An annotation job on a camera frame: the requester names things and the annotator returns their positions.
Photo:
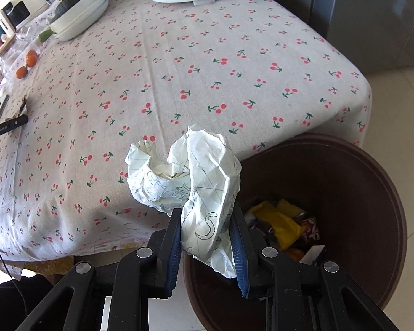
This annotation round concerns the dark clothing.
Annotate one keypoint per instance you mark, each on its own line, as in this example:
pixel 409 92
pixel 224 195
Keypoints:
pixel 13 307

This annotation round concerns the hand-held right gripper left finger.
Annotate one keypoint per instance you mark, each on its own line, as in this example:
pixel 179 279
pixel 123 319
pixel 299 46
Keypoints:
pixel 174 248

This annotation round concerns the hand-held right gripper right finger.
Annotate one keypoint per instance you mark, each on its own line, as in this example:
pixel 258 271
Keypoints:
pixel 239 248

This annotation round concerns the brown scrap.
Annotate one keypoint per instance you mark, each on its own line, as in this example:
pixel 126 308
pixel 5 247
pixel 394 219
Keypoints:
pixel 23 105

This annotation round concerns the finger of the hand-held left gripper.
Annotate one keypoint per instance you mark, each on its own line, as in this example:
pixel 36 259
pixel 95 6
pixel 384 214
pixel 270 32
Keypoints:
pixel 7 126

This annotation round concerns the stacked white bowls with squash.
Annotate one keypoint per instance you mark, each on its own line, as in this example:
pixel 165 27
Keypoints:
pixel 89 20

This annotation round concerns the cherry print tablecloth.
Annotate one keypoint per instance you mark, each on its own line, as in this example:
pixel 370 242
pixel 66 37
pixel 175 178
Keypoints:
pixel 193 93

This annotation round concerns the brown trash bin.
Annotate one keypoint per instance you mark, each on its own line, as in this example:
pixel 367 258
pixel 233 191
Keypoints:
pixel 348 186

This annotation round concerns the yellow wrapper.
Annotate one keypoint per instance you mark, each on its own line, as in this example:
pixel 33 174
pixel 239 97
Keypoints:
pixel 279 227

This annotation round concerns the green vegetable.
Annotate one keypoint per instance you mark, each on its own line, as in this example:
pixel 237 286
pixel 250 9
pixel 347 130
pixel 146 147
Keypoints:
pixel 45 35

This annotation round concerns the white bowl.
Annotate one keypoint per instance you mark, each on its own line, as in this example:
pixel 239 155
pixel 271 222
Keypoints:
pixel 79 15

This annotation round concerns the green squash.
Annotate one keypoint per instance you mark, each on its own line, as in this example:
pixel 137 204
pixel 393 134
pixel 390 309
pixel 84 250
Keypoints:
pixel 69 3

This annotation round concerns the white paper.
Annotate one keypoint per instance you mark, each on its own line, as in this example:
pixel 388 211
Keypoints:
pixel 207 179

